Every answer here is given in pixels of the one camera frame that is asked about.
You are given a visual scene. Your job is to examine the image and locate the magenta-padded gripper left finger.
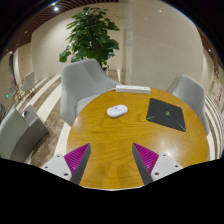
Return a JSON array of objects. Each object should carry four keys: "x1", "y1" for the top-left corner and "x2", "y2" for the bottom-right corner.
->
[{"x1": 41, "y1": 143, "x2": 92, "y2": 186}]

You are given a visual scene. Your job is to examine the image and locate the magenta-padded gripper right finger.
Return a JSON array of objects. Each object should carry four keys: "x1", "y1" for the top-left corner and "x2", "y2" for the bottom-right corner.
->
[{"x1": 131, "y1": 142, "x2": 184, "y2": 186}]

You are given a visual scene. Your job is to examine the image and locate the white printed computer mouse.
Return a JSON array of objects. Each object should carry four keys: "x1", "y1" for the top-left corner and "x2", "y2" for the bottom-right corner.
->
[{"x1": 106, "y1": 104, "x2": 129, "y2": 118}]

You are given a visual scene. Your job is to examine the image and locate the black mouse pad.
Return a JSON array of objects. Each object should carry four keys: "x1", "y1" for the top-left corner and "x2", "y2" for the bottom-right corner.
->
[{"x1": 145, "y1": 97, "x2": 187, "y2": 133}]

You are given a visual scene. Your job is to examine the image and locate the grey lounge chair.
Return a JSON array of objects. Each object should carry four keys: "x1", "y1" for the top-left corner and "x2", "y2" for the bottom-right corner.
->
[{"x1": 0, "y1": 104, "x2": 50, "y2": 164}]

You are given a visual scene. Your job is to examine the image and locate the white power strip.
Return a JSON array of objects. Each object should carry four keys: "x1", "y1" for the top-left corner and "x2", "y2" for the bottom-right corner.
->
[{"x1": 115, "y1": 84, "x2": 152, "y2": 95}]

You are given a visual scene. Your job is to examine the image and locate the grey armchair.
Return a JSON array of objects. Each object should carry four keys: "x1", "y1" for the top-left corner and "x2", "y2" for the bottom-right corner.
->
[
  {"x1": 60, "y1": 59, "x2": 123, "y2": 127},
  {"x1": 171, "y1": 73, "x2": 211, "y2": 136}
]

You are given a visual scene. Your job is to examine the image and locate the pale chair with wooden legs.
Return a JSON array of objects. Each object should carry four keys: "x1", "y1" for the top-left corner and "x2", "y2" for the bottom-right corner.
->
[{"x1": 19, "y1": 70, "x2": 36, "y2": 98}]

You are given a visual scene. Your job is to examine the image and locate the green potted plant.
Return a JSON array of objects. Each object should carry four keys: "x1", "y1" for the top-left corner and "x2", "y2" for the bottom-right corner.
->
[{"x1": 58, "y1": 6, "x2": 121, "y2": 76}]

